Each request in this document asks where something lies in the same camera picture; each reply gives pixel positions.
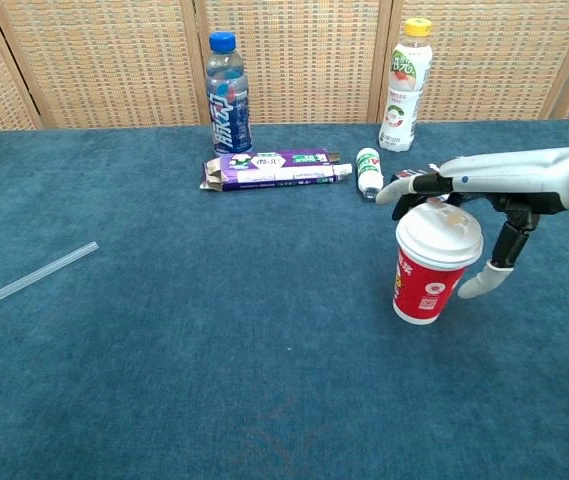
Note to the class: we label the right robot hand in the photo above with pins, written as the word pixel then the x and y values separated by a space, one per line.
pixel 514 172

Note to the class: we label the red paper cup white lid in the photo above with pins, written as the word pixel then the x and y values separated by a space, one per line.
pixel 424 290

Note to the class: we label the translucent plastic straw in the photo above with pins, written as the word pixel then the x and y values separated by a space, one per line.
pixel 29 279

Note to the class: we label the white drink bottle yellow cap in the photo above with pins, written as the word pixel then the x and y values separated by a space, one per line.
pixel 399 120

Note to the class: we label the small white green bottle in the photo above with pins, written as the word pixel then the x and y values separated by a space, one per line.
pixel 369 170

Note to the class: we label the purple toothpaste box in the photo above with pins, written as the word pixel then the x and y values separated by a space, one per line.
pixel 274 170

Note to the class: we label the blue sports drink bottle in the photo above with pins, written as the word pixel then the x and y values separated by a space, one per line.
pixel 229 125

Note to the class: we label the blue carpet table cover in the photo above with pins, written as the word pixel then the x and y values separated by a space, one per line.
pixel 284 400

